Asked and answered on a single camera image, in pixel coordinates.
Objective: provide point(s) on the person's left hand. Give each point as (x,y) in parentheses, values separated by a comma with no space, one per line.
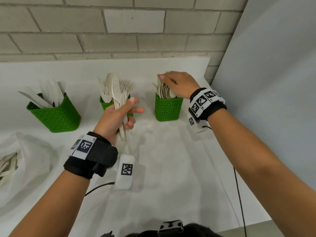
(111,123)

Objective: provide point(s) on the black left wrist band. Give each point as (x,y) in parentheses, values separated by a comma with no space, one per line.
(103,155)

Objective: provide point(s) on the person's right forearm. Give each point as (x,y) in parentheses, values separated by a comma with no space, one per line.
(259,165)

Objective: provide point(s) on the bunch of white plastic forks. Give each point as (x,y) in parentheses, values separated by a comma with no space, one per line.
(127,86)

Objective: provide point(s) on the handful of white plastic cutlery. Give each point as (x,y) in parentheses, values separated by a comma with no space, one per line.
(111,82)

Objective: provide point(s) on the black wrist band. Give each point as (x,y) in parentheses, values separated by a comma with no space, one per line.
(212,111)
(103,155)

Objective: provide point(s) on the black right wrist band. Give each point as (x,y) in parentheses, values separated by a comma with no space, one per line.
(212,111)

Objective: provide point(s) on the bunch of white plastic knives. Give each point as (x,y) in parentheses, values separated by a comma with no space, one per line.
(49,92)

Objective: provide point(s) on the person's right hand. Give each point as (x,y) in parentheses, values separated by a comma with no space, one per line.
(182,83)

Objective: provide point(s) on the person's black clothing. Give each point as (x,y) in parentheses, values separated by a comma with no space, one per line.
(197,232)

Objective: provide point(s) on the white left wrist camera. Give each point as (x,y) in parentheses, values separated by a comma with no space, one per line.
(124,182)

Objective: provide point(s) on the black harness buckle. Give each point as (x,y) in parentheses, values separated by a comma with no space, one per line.
(107,234)
(170,227)

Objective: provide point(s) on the person's left forearm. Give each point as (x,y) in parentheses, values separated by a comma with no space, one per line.
(49,207)

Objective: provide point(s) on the clear plastic bag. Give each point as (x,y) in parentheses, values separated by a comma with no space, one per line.
(32,155)

